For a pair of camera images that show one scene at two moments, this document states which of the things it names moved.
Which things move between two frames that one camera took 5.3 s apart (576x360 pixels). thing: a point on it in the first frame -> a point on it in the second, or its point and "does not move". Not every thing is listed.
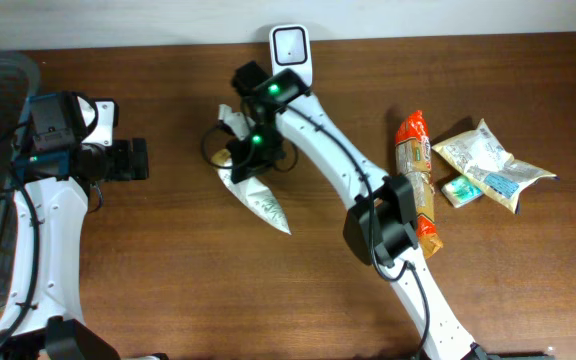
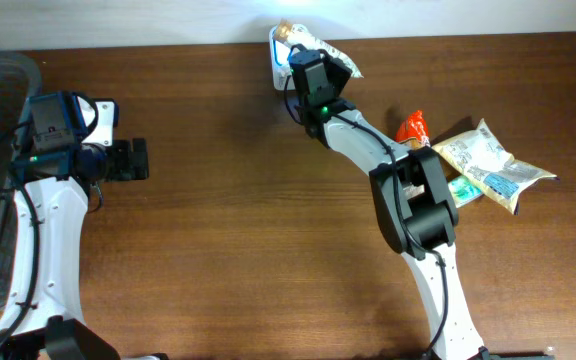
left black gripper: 138,158 does not move
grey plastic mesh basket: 2,87 does not move
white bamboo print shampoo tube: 251,192 -> 295,34
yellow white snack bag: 490,165 does not move
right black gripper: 243,170 -> 315,73
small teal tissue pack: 460,191 does not move
